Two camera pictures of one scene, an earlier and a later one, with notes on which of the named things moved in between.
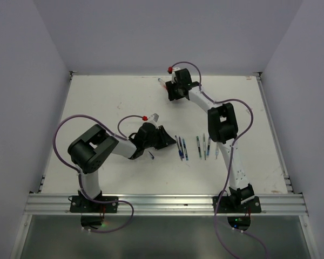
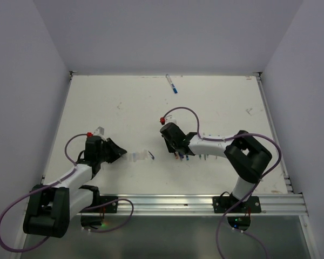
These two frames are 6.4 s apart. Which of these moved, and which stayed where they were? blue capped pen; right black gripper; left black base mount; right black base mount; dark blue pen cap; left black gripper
Moved: right black gripper; left black gripper; blue capped pen
Stayed: left black base mount; dark blue pen cap; right black base mount
